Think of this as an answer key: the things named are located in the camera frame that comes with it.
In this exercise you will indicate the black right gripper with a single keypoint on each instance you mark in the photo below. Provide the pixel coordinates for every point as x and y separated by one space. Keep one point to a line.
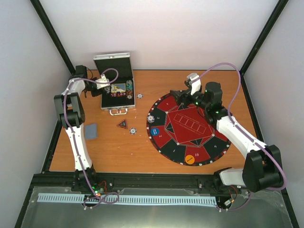
185 94

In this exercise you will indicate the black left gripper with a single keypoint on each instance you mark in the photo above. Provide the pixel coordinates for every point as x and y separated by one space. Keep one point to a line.
99 92

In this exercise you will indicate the poker chip stack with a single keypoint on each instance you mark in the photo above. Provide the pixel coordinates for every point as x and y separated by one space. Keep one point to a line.
150 119

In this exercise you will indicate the blue small blind button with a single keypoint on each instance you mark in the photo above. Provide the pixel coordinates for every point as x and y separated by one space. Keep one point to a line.
154 131

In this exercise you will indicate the orange big blind button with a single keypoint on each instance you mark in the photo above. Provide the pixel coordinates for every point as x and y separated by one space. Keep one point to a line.
189 159

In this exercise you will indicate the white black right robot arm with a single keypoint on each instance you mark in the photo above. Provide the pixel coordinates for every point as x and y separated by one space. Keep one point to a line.
262 168

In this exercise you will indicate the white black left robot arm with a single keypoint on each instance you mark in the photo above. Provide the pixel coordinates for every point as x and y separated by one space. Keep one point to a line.
71 115

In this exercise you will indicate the left poker chip row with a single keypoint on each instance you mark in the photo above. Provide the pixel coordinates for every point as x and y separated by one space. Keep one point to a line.
107 90

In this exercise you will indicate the poker chip row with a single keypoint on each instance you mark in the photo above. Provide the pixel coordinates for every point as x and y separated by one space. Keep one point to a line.
129 89
107 90

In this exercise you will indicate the boxed playing card deck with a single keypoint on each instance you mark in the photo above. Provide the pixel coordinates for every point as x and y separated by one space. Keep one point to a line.
118 88

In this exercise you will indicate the aluminium poker chip case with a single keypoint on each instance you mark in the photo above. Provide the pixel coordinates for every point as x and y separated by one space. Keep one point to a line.
117 68

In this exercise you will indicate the red dice row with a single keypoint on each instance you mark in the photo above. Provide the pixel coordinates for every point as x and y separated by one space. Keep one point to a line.
118 94

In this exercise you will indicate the right poker chip row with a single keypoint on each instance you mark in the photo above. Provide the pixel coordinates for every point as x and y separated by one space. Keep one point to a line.
129 89

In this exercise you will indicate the round red black poker mat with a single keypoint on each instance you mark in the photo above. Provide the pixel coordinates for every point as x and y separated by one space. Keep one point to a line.
184 131

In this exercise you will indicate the grey card deck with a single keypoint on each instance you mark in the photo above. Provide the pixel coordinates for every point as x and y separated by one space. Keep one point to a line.
91 131

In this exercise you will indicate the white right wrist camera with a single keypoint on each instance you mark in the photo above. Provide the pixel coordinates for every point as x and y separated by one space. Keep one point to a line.
193 82

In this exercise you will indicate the light blue slotted cable duct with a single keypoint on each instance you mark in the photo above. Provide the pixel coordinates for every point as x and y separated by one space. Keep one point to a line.
134 200

